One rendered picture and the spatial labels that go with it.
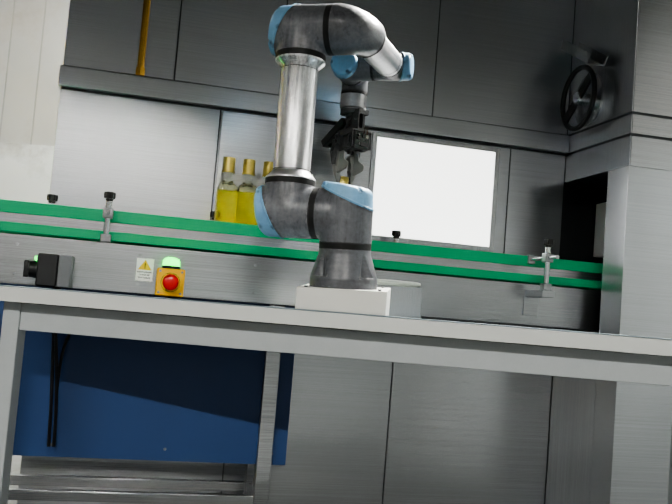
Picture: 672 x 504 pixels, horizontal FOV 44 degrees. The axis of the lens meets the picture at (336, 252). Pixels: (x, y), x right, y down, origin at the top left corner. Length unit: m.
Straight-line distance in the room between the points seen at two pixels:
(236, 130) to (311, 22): 0.70
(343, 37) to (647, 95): 1.07
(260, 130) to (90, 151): 0.50
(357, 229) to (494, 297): 0.82
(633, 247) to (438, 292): 0.58
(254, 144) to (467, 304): 0.80
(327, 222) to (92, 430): 0.85
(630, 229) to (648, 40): 0.56
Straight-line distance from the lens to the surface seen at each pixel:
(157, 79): 2.58
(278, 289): 2.25
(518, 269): 2.60
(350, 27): 1.93
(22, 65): 5.55
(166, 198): 2.54
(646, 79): 2.67
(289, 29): 1.95
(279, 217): 1.85
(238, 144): 2.55
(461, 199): 2.71
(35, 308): 1.99
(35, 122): 5.42
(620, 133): 2.65
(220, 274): 2.23
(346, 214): 1.81
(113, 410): 2.26
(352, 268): 1.80
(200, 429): 2.27
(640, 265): 2.58
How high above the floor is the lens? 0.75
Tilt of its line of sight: 4 degrees up
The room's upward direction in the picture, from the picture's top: 5 degrees clockwise
